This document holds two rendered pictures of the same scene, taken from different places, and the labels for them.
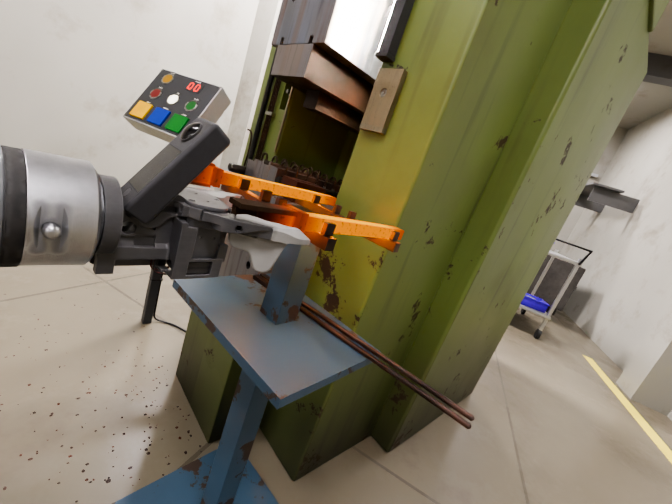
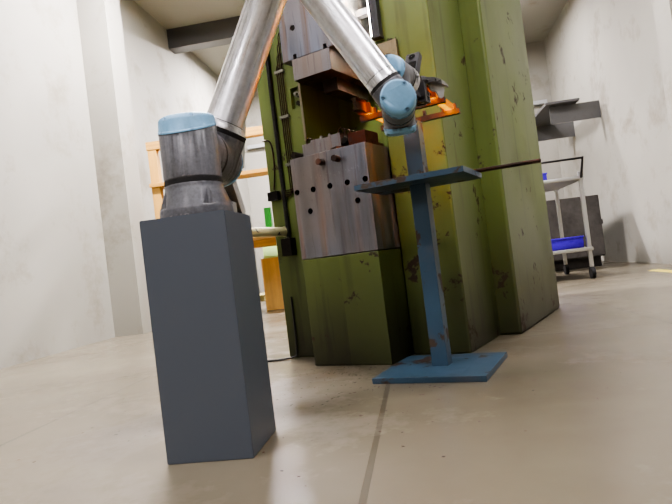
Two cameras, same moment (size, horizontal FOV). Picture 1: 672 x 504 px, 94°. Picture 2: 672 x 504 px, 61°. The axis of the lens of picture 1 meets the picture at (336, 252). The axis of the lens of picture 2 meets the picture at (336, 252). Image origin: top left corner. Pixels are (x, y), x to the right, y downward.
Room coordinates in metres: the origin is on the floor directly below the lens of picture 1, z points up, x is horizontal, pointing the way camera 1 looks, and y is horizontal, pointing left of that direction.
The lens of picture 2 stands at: (-1.38, 0.80, 0.44)
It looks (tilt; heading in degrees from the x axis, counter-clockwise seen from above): 1 degrees up; 349
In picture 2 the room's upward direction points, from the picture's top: 7 degrees counter-clockwise
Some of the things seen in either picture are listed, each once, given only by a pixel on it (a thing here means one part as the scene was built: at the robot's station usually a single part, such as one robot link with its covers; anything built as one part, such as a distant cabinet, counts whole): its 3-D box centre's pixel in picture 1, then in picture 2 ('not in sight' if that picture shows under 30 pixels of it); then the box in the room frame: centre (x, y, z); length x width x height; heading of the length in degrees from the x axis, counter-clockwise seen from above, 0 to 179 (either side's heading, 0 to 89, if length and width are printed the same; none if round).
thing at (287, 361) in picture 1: (276, 319); (419, 181); (0.64, 0.08, 0.70); 0.40 x 0.30 x 0.02; 53
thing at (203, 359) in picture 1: (265, 345); (375, 302); (1.21, 0.15, 0.23); 0.56 x 0.38 x 0.47; 138
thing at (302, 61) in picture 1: (336, 88); (336, 74); (1.24, 0.20, 1.32); 0.42 x 0.20 x 0.10; 138
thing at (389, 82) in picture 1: (382, 101); (389, 61); (0.97, 0.02, 1.27); 0.09 x 0.02 x 0.17; 48
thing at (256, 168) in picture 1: (306, 183); (345, 150); (1.24, 0.20, 0.96); 0.42 x 0.20 x 0.09; 138
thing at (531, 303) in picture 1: (526, 277); (544, 224); (3.94, -2.37, 0.56); 1.19 x 0.70 x 1.12; 157
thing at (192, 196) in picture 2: not in sight; (195, 199); (0.16, 0.86, 0.65); 0.19 x 0.19 x 0.10
